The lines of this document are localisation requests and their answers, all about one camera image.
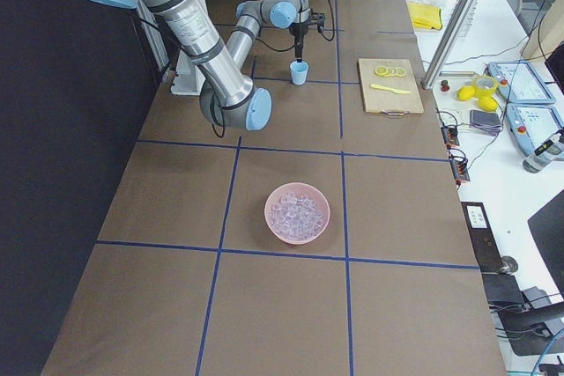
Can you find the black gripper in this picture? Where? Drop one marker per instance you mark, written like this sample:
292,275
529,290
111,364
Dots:
299,33

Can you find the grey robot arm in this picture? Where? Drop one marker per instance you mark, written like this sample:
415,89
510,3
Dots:
234,100
293,15

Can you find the light blue plastic cup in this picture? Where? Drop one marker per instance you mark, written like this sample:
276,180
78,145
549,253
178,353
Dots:
298,72

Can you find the spare strawberries on tray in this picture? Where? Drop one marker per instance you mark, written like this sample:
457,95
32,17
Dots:
445,85

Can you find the pink bowl of ice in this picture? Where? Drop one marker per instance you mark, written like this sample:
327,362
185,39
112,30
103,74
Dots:
297,213

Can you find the bamboo cutting board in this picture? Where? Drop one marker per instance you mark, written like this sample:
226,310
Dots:
382,102

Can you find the pale yellow plastic knife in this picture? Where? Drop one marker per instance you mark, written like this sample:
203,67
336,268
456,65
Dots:
390,89

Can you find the yellow cloth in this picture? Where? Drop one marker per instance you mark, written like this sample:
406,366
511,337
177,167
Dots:
425,16

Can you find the whole yellow lemon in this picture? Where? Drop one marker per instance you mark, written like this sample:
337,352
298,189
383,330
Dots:
466,93
488,104

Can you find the yellow tape roll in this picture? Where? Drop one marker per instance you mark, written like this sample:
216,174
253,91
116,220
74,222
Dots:
484,86

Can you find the dark purple wallet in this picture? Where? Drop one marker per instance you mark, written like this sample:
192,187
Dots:
488,122

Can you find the upper teach pendant tablet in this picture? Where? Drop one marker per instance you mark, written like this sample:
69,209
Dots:
519,83

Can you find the teach pendant tablet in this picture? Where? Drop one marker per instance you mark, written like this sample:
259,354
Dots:
519,83
531,125

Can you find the lower teach pendant tablet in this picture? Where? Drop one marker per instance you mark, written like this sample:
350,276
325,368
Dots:
531,125

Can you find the black computer monitor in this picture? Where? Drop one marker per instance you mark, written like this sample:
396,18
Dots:
546,227

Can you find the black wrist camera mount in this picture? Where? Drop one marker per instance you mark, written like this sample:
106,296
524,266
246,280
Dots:
316,20

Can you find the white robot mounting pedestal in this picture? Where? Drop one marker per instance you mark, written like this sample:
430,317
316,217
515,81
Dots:
188,79

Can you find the aluminium frame post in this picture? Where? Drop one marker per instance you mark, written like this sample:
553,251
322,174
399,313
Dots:
448,41

